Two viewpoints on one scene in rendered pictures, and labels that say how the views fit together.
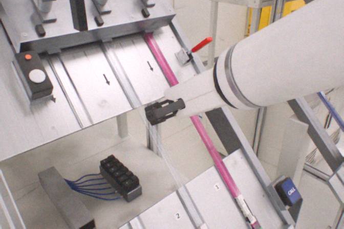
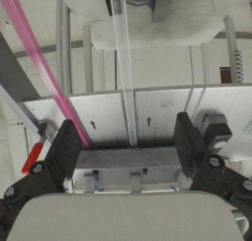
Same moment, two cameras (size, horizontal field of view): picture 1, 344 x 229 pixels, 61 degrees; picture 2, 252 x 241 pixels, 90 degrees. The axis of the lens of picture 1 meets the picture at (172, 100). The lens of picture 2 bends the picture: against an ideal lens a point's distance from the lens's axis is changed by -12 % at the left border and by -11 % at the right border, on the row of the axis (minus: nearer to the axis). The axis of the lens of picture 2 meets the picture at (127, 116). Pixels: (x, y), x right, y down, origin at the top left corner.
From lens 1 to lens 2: 44 cm
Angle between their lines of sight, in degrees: 48
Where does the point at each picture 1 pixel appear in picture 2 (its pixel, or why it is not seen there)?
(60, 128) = (221, 94)
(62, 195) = not seen: outside the picture
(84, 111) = (190, 102)
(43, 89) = (223, 136)
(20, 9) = not seen: hidden behind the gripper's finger
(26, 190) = (173, 12)
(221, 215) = not seen: outside the picture
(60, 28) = (179, 167)
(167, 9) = not seen: hidden behind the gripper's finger
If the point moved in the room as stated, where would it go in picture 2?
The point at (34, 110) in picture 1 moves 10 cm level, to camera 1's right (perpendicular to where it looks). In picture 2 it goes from (225, 111) to (204, 116)
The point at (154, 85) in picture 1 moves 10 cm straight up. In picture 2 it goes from (93, 109) to (98, 164)
